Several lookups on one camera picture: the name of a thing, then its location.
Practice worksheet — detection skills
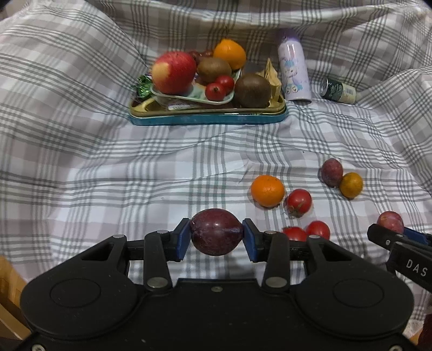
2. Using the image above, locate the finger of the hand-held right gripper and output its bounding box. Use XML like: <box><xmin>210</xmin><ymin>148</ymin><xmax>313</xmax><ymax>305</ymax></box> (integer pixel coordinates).
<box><xmin>367</xmin><ymin>223</ymin><xmax>432</xmax><ymax>252</ymax></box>

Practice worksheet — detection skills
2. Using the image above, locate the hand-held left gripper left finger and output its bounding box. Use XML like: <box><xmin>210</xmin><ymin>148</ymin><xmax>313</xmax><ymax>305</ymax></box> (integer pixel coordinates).
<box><xmin>79</xmin><ymin>218</ymin><xmax>191</xmax><ymax>291</ymax></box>

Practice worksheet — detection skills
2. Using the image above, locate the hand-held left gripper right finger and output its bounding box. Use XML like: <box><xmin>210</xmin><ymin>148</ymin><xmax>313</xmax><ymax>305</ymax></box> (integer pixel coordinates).
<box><xmin>242</xmin><ymin>218</ymin><xmax>355</xmax><ymax>294</ymax></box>

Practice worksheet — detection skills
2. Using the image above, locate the pinkish red plum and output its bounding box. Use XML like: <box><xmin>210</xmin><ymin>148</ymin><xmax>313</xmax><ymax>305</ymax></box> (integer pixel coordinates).
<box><xmin>377</xmin><ymin>211</ymin><xmax>404</xmax><ymax>234</ymax></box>

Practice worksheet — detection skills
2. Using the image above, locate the dark purple plum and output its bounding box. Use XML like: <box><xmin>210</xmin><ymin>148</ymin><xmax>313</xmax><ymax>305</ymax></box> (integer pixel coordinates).
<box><xmin>189</xmin><ymin>208</ymin><xmax>244</xmax><ymax>256</ymax></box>

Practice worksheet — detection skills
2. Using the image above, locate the red tomato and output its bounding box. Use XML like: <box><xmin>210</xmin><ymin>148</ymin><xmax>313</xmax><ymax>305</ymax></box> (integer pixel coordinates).
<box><xmin>282</xmin><ymin>226</ymin><xmax>308</xmax><ymax>242</ymax></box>
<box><xmin>286</xmin><ymin>189</ymin><xmax>313</xmax><ymax>217</ymax></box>
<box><xmin>305</xmin><ymin>221</ymin><xmax>331</xmax><ymax>240</ymax></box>

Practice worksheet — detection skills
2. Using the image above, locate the small dark orange tangerine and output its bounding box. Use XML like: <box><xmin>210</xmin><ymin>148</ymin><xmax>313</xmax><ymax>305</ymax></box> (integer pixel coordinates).
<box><xmin>339</xmin><ymin>172</ymin><xmax>364</xmax><ymax>199</ymax></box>

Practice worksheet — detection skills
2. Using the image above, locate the reddish purple plum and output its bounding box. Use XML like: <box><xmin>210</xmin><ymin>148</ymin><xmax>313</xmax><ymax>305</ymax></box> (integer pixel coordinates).
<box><xmin>320</xmin><ymin>158</ymin><xmax>344</xmax><ymax>188</ymax></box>

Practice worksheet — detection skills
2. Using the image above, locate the person's right forearm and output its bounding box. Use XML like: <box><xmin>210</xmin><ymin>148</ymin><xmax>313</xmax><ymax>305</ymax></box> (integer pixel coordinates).
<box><xmin>418</xmin><ymin>313</ymin><xmax>432</xmax><ymax>351</ymax></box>

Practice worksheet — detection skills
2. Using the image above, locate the grey plaid blanket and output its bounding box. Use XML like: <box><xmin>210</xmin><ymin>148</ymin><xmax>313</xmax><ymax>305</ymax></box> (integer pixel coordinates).
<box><xmin>0</xmin><ymin>0</ymin><xmax>432</xmax><ymax>338</ymax></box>

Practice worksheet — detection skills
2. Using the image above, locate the blue and gold tin tray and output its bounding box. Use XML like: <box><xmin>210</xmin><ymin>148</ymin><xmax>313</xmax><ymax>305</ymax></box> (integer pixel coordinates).
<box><xmin>129</xmin><ymin>61</ymin><xmax>289</xmax><ymax>126</ymax></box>

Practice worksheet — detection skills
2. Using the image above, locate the pale green plate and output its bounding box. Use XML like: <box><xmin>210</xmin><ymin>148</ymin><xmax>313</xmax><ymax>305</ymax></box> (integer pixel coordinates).
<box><xmin>150</xmin><ymin>66</ymin><xmax>243</xmax><ymax>106</ymax></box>

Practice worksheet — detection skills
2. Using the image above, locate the large brown kiwi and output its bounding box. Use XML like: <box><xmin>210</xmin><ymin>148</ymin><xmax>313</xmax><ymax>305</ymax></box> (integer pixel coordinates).
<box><xmin>234</xmin><ymin>73</ymin><xmax>272</xmax><ymax>109</ymax></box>

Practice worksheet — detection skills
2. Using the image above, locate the small dark green jar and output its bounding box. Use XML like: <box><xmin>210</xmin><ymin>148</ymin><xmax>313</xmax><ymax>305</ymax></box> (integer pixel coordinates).
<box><xmin>320</xmin><ymin>77</ymin><xmax>357</xmax><ymax>104</ymax></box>

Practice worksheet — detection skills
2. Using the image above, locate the small cherry tomato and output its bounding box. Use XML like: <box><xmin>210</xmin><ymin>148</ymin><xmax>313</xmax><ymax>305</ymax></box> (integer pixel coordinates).
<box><xmin>215</xmin><ymin>75</ymin><xmax>235</xmax><ymax>93</ymax></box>
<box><xmin>205</xmin><ymin>83</ymin><xmax>226</xmax><ymax>101</ymax></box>

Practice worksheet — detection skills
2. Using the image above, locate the green foil candy wrapper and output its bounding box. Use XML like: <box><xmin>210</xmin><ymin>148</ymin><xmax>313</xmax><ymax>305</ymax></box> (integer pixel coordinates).
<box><xmin>136</xmin><ymin>75</ymin><xmax>157</xmax><ymax>98</ymax></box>

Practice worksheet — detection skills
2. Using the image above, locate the brown paper packet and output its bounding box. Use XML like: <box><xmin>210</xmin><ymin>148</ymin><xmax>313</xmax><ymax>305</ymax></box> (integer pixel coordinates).
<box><xmin>255</xmin><ymin>58</ymin><xmax>285</xmax><ymax>102</ymax></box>

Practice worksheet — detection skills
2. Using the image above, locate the red apple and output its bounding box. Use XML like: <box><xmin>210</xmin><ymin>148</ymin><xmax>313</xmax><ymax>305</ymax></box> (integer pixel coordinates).
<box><xmin>151</xmin><ymin>51</ymin><xmax>197</xmax><ymax>95</ymax></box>

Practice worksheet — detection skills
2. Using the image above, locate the small brown kiwi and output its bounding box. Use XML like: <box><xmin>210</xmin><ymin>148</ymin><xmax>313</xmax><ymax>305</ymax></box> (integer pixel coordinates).
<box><xmin>197</xmin><ymin>57</ymin><xmax>232</xmax><ymax>85</ymax></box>

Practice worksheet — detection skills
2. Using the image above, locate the purple cartoon print bottle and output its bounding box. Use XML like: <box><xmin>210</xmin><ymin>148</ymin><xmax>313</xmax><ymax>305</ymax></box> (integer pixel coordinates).
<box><xmin>277</xmin><ymin>30</ymin><xmax>313</xmax><ymax>102</ymax></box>

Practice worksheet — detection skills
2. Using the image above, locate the large orange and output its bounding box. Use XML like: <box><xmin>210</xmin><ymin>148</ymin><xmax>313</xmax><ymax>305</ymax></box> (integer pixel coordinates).
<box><xmin>213</xmin><ymin>39</ymin><xmax>247</xmax><ymax>71</ymax></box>

